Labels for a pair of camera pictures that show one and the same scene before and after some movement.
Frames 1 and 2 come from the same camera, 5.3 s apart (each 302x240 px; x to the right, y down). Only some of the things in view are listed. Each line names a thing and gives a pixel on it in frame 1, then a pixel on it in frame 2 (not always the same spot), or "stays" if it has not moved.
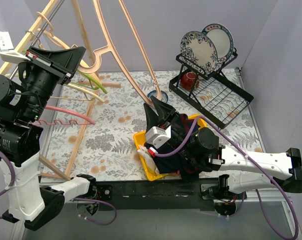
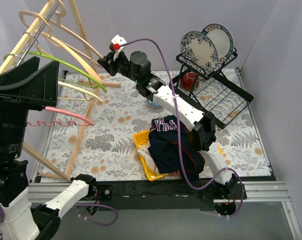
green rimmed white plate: x=223 y=40 stays
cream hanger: x=104 y=31 to x=55 y=20
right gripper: x=169 y=120 to x=110 y=63
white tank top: x=147 y=159 stays
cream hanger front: x=90 y=95 stays
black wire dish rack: x=218 y=99 stays
